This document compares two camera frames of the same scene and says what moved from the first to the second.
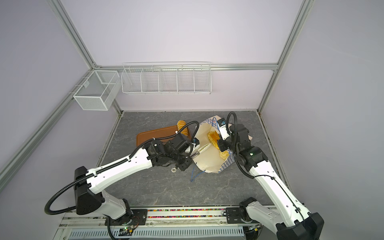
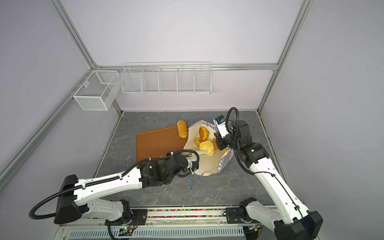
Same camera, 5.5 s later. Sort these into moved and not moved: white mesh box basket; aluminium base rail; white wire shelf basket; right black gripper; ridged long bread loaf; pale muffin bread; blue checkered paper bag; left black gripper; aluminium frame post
Moved: blue checkered paper bag; pale muffin bread; left black gripper
Not moved: white mesh box basket; right black gripper; ridged long bread loaf; aluminium frame post; white wire shelf basket; aluminium base rail
